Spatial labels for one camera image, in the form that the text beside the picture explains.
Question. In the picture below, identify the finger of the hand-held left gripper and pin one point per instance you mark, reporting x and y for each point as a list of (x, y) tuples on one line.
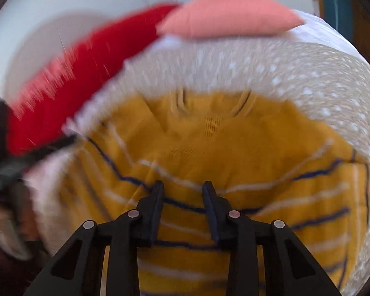
[(46, 150)]

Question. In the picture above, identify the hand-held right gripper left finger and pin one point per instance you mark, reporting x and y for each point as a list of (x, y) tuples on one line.
[(156, 209)]

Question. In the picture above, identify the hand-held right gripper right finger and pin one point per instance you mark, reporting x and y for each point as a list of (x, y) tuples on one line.
[(210, 209)]

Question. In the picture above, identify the yellow striped knit sweater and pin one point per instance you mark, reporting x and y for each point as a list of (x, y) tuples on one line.
[(203, 148)]

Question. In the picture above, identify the red cloth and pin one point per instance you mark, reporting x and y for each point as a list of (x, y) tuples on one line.
[(71, 77)]

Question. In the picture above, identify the pink cloth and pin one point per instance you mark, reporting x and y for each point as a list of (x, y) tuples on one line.
[(228, 15)]

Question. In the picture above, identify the teal frame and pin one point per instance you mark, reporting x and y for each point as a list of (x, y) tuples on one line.
[(336, 3)]

